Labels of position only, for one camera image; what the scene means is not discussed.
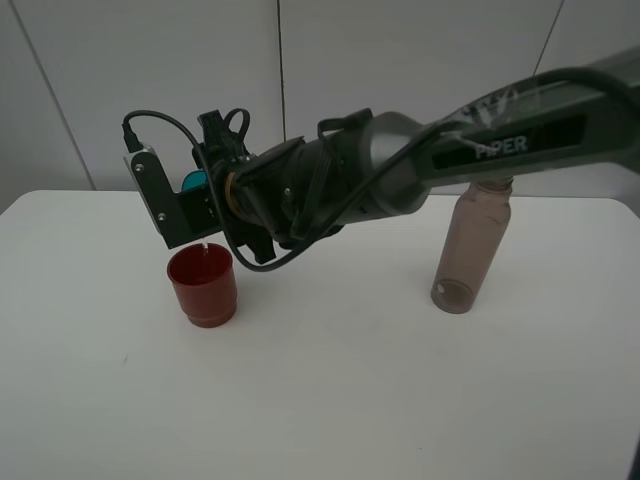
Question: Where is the red plastic cup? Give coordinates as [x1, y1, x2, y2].
[167, 243, 238, 328]

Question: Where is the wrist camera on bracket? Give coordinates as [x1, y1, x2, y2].
[124, 145, 221, 249]

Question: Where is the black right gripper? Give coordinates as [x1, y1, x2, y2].
[192, 108, 275, 264]

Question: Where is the blue translucent plastic cup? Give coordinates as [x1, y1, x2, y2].
[181, 169, 208, 191]

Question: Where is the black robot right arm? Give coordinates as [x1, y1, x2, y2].
[192, 48, 639, 271]

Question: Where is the brown translucent plastic bottle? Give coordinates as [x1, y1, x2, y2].
[431, 177, 513, 314]

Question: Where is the black camera cable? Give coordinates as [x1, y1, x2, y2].
[122, 69, 640, 274]

